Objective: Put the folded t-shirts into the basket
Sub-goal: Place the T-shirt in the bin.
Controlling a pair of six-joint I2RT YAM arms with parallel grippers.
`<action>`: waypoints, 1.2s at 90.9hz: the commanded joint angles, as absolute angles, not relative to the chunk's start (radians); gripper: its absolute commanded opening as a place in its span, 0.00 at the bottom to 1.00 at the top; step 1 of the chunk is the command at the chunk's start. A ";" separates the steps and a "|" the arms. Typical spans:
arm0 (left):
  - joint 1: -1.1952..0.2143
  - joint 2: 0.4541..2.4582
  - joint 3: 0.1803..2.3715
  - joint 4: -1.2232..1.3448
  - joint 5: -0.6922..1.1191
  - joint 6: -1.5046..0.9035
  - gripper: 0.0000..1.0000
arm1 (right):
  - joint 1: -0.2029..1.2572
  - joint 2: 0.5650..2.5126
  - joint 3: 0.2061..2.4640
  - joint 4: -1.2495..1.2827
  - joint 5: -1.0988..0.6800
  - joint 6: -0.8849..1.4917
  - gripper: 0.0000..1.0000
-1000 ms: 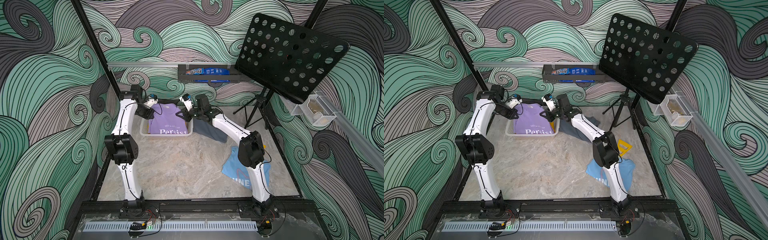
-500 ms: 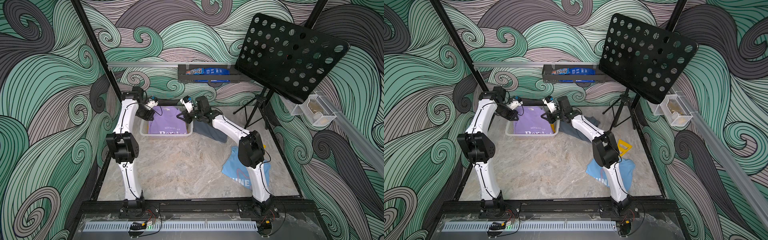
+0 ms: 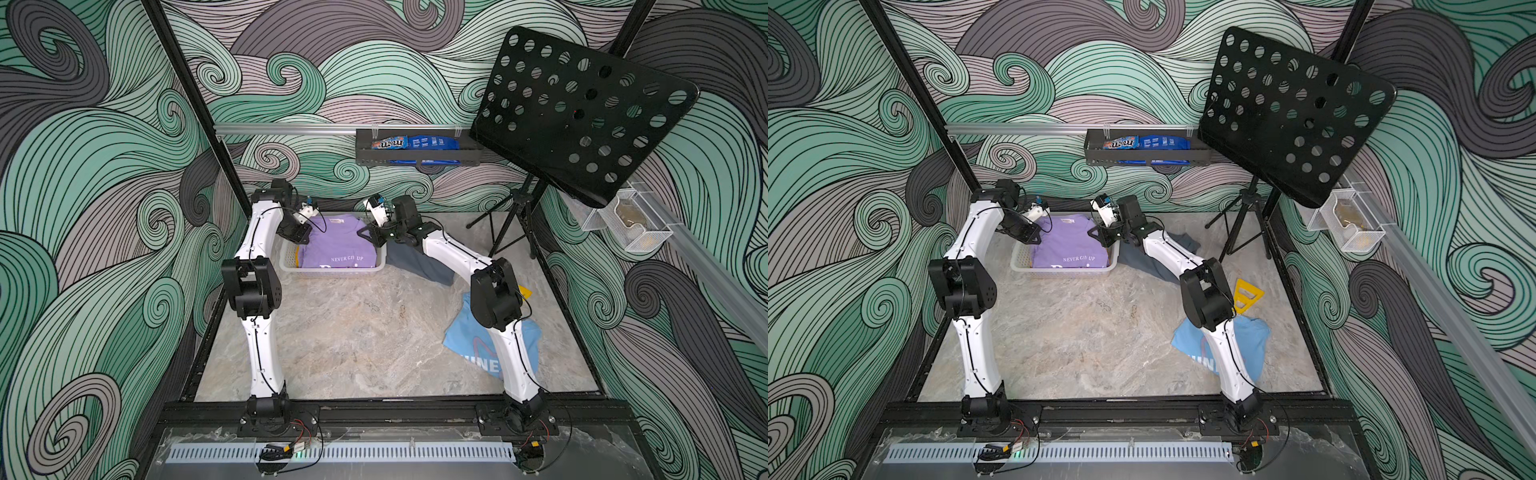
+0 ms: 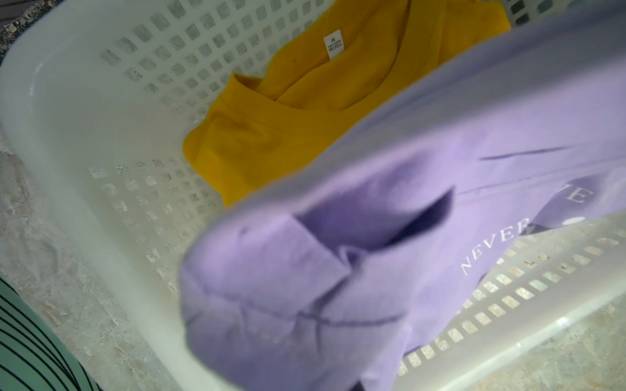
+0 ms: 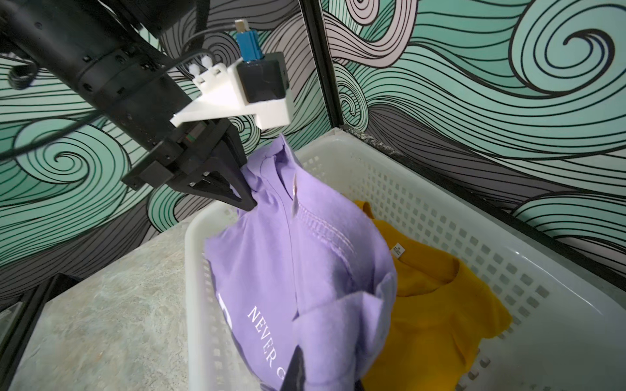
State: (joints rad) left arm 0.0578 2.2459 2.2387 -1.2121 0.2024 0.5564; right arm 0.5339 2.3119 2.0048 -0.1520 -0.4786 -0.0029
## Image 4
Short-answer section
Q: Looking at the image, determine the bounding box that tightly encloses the yellow t-shirt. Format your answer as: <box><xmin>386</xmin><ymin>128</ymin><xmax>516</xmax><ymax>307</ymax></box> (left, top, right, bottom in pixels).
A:
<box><xmin>183</xmin><ymin>1</ymin><xmax>511</xmax><ymax>205</ymax></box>

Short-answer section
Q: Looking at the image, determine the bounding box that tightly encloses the purple Persist t-shirt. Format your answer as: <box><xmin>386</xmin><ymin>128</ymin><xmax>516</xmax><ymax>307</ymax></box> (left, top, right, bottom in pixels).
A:
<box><xmin>179</xmin><ymin>1</ymin><xmax>625</xmax><ymax>390</ymax></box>

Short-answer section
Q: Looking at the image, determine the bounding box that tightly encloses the white plastic laundry basket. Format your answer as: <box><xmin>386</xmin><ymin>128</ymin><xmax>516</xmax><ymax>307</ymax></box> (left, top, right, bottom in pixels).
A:
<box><xmin>1</xmin><ymin>1</ymin><xmax>625</xmax><ymax>390</ymax></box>

